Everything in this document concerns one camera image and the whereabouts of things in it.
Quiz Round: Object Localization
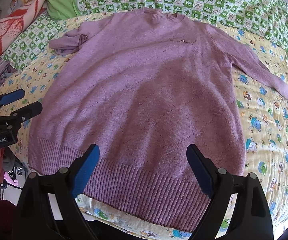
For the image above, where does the purple knit sweater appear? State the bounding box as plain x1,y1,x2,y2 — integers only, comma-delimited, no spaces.
28,8,288,232

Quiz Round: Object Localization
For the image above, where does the red floral blanket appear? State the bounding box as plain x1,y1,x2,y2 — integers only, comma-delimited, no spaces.
0,0,45,55

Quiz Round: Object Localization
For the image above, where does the green white checkered pillow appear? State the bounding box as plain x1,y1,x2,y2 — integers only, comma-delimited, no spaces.
1,15,63,71

